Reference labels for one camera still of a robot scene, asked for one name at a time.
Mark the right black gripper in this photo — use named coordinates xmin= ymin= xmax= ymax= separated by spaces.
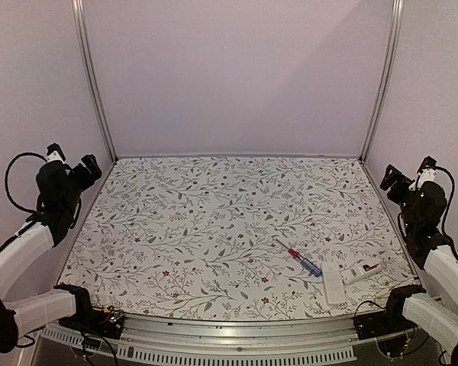
xmin=381 ymin=165 xmax=420 ymax=235

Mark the small white remote control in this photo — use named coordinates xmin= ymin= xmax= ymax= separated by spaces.
xmin=341 ymin=262 xmax=382 ymax=285

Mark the red blue screwdriver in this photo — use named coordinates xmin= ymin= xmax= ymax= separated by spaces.
xmin=273 ymin=236 xmax=322 ymax=278

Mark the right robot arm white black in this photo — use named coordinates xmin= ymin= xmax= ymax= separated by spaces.
xmin=379 ymin=157 xmax=458 ymax=365

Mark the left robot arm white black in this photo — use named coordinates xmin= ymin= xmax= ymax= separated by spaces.
xmin=0 ymin=144 xmax=102 ymax=353

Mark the floral patterned table mat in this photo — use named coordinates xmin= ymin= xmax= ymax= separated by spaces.
xmin=60 ymin=157 xmax=415 ymax=321

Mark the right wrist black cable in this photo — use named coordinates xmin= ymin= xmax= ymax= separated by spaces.
xmin=434 ymin=165 xmax=457 ymax=233

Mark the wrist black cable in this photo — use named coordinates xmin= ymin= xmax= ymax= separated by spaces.
xmin=4 ymin=152 xmax=47 ymax=213
xmin=434 ymin=165 xmax=457 ymax=233

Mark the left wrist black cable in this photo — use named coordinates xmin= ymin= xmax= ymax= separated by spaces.
xmin=4 ymin=152 xmax=47 ymax=213

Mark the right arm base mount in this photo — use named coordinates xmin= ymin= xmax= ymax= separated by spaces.
xmin=353 ymin=300 xmax=418 ymax=360

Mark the left aluminium frame post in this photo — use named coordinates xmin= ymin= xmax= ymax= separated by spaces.
xmin=71 ymin=0 xmax=118 ymax=163

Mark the aluminium frame post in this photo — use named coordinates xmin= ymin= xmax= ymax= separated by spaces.
xmin=71 ymin=0 xmax=118 ymax=163
xmin=360 ymin=0 xmax=405 ymax=164

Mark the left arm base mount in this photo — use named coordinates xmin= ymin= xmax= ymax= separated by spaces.
xmin=58 ymin=306 xmax=126 ymax=340

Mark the right aluminium frame post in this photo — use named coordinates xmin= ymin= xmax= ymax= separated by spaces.
xmin=360 ymin=0 xmax=405 ymax=164

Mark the front aluminium rail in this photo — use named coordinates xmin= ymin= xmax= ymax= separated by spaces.
xmin=30 ymin=312 xmax=455 ymax=366

